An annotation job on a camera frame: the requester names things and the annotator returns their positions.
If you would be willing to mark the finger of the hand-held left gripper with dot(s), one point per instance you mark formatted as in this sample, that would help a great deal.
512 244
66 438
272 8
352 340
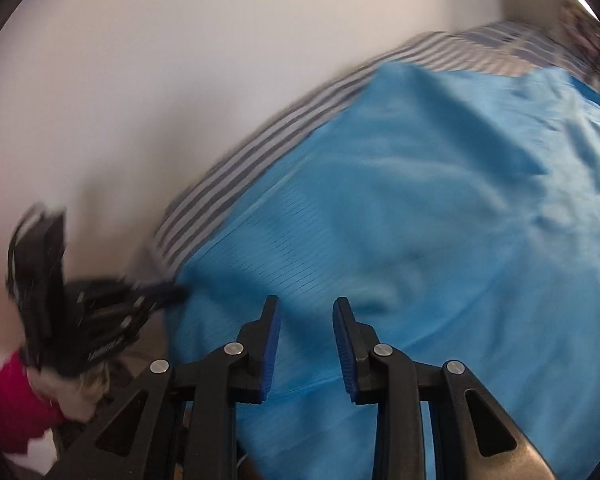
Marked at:
160 295

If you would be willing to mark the grey striped blanket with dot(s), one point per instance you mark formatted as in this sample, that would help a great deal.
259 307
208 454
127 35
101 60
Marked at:
260 140

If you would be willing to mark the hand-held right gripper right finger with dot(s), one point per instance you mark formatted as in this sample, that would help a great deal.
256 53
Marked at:
342 355

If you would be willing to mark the blue pinstriped garment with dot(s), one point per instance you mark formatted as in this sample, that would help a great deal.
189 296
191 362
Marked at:
405 210

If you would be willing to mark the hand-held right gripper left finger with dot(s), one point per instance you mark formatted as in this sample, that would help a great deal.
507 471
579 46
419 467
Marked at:
271 355

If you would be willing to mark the person's left hand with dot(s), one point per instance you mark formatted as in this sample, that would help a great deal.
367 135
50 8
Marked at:
77 392

